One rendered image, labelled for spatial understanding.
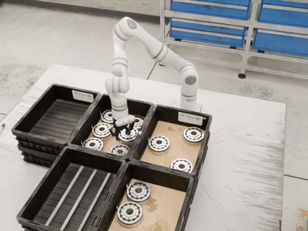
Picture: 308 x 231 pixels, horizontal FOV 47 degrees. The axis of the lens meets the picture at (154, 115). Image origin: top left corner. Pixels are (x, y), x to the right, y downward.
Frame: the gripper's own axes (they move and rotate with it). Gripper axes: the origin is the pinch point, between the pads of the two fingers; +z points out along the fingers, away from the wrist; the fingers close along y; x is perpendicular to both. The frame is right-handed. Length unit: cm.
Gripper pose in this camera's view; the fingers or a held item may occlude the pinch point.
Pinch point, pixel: (122, 136)
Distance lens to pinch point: 173.3
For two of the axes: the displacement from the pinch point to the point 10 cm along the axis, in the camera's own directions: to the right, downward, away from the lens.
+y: -8.9, 3.1, -3.3
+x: 4.5, 5.9, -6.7
